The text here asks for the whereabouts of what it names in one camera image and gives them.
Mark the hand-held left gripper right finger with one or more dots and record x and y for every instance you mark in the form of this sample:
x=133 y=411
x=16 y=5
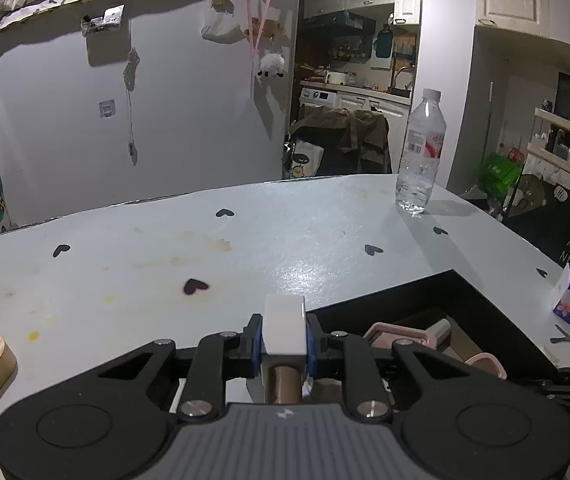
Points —
x=313 y=350

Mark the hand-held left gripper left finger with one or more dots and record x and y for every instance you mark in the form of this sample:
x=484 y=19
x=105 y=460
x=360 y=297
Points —
x=255 y=350

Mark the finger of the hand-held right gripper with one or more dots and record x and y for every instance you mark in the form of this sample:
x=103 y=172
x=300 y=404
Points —
x=565 y=390

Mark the white cap bronze bottle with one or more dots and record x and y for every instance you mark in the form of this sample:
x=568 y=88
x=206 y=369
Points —
x=284 y=325

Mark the pink rounded container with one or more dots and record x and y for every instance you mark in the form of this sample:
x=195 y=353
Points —
x=487 y=362

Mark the pink rectangular frame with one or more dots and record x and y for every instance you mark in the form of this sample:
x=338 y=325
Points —
x=397 y=332

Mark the black cardboard box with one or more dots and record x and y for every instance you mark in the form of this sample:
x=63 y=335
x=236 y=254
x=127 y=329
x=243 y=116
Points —
x=400 y=292

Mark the grey plastic tube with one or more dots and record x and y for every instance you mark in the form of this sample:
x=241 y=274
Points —
x=439 y=331

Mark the small black metal tool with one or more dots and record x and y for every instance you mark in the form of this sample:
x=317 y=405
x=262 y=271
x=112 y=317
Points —
x=562 y=335

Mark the black cabinet with white lettering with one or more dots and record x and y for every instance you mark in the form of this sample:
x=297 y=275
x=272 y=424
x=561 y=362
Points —
x=560 y=225

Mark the white cartoon paper bag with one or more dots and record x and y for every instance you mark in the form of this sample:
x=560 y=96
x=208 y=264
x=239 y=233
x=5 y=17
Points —
x=306 y=160

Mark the white storage rack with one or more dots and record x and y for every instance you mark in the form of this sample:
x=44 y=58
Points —
x=560 y=155

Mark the green shopping bag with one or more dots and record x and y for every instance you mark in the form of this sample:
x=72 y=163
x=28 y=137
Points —
x=500 y=172

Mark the clear plastic water bottle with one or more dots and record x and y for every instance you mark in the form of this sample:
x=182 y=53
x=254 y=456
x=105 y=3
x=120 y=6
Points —
x=421 y=155

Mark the white washing machine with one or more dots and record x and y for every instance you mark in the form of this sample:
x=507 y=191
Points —
x=325 y=97

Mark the white cooking pot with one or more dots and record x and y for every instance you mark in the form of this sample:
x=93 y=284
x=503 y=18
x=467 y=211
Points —
x=336 y=78

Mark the white plush sheep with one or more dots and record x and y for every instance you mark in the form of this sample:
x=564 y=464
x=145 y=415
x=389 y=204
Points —
x=271 y=64

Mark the kitchen faucet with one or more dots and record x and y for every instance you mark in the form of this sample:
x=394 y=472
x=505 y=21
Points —
x=402 y=77

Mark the pink ribbon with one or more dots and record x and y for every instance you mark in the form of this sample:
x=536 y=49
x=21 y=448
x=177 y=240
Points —
x=255 y=35

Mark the white hanging bag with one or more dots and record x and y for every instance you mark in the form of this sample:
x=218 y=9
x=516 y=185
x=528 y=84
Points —
x=221 y=25

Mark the white wall hook plate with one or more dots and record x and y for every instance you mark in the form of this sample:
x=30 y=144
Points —
x=108 y=109

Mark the small wall shelf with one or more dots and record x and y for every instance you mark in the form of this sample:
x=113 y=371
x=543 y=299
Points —
x=102 y=21

